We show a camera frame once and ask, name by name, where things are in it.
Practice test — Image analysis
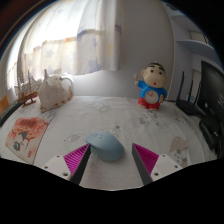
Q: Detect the red printed mouse pad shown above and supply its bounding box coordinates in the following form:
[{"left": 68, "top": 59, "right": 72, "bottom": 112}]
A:
[{"left": 4, "top": 116, "right": 53, "bottom": 165}]

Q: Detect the black computer monitor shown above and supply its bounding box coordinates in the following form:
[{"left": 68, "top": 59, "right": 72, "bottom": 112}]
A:
[{"left": 196, "top": 60, "right": 224, "bottom": 158}]

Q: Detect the cartoon boy clock figure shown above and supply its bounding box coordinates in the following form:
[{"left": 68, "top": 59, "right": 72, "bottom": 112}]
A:
[{"left": 133, "top": 61, "right": 169, "bottom": 111}]

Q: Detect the large white conch shell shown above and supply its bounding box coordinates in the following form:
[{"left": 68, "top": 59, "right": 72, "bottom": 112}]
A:
[{"left": 37, "top": 68, "right": 75, "bottom": 113}]

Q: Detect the light blue computer mouse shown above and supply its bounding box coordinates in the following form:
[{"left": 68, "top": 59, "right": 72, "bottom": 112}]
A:
[{"left": 84, "top": 130, "right": 126, "bottom": 163}]

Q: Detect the white printed tablecloth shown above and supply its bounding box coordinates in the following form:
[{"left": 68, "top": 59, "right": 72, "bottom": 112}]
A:
[{"left": 0, "top": 95, "right": 218, "bottom": 191}]

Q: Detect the white wall shelf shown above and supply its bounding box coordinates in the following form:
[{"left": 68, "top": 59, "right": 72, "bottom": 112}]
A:
[{"left": 175, "top": 38, "right": 218, "bottom": 62}]

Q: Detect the black router with antennas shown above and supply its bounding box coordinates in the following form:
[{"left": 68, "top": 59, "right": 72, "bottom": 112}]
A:
[{"left": 174, "top": 70, "right": 205, "bottom": 117}]

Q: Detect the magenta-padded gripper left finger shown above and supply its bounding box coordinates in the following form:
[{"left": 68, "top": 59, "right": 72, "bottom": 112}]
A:
[{"left": 42, "top": 143, "right": 92, "bottom": 186}]

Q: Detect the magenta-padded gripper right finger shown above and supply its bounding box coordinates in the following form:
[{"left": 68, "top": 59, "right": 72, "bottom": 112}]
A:
[{"left": 131, "top": 142, "right": 184, "bottom": 186}]

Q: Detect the orange wooden chair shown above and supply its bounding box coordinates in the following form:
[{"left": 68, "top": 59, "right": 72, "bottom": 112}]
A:
[{"left": 0, "top": 95, "right": 12, "bottom": 115}]

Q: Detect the white star-print curtain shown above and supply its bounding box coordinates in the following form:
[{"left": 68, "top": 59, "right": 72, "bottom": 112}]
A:
[{"left": 5, "top": 0, "right": 123, "bottom": 88}]

